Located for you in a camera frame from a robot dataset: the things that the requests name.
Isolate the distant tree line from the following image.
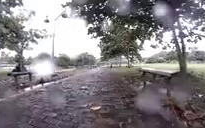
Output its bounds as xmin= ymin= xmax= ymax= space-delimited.
xmin=0 ymin=49 xmax=205 ymax=68

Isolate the reddish brick path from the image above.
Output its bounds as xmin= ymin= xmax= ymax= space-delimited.
xmin=0 ymin=67 xmax=178 ymax=128

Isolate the row of trees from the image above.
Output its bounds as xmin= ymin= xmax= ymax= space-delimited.
xmin=62 ymin=0 xmax=205 ymax=75

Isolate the street lamp pole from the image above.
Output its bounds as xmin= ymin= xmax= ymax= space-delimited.
xmin=43 ymin=10 xmax=69 ymax=67

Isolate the wooden bench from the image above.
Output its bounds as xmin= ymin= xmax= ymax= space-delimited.
xmin=137 ymin=67 xmax=180 ymax=98

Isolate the pale concrete kerb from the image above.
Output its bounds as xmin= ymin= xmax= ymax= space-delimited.
xmin=0 ymin=70 xmax=88 ymax=106

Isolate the dark bench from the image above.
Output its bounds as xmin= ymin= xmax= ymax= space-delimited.
xmin=7 ymin=70 xmax=34 ymax=90

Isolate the tree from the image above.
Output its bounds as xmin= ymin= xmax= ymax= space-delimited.
xmin=0 ymin=0 xmax=50 ymax=72

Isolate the leaf-covered ground strip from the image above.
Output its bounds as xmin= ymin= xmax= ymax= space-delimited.
xmin=0 ymin=68 xmax=88 ymax=103

